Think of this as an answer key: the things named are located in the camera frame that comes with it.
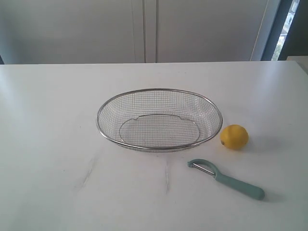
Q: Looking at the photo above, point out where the yellow lemon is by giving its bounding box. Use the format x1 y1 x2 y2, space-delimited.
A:
220 125 249 150

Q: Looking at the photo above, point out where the teal handled peeler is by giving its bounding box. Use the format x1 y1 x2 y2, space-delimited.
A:
187 159 265 200

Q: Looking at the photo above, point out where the white cabinet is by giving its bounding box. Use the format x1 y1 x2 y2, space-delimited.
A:
0 0 279 64

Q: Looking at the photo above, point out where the oval wire mesh basket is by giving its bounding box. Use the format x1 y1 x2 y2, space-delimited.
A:
96 88 223 152

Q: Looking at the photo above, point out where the dark window frame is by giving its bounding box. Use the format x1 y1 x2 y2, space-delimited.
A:
261 0 308 61

